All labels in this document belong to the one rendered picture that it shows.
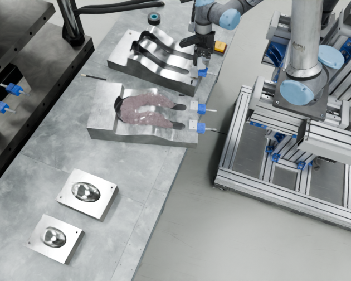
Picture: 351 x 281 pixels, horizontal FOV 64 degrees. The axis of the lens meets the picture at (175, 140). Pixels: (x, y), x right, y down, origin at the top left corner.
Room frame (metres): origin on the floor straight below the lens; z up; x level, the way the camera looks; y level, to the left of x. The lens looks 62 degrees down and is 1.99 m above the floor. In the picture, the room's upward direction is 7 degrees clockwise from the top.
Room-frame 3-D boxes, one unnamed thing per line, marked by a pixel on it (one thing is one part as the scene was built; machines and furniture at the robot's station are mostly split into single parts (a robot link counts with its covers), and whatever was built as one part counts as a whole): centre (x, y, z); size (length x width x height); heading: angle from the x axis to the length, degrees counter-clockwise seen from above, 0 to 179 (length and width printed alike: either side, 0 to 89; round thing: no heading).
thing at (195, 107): (0.79, -0.12, 0.86); 0.13 x 0.05 x 0.05; 91
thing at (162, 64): (1.08, 0.12, 0.92); 0.35 x 0.16 x 0.09; 74
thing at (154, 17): (1.44, 0.21, 0.82); 0.08 x 0.08 x 0.04
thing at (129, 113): (0.73, 0.15, 0.90); 0.26 x 0.18 x 0.08; 91
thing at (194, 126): (0.68, -0.12, 0.86); 0.13 x 0.05 x 0.05; 91
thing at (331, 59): (0.81, -0.52, 1.20); 0.13 x 0.12 x 0.14; 141
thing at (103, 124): (0.72, 0.15, 0.86); 0.50 x 0.26 x 0.11; 91
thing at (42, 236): (0.13, 0.42, 0.83); 0.17 x 0.13 x 0.06; 74
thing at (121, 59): (1.09, 0.14, 0.87); 0.50 x 0.26 x 0.14; 74
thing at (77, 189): (0.31, 0.34, 0.84); 0.20 x 0.15 x 0.07; 74
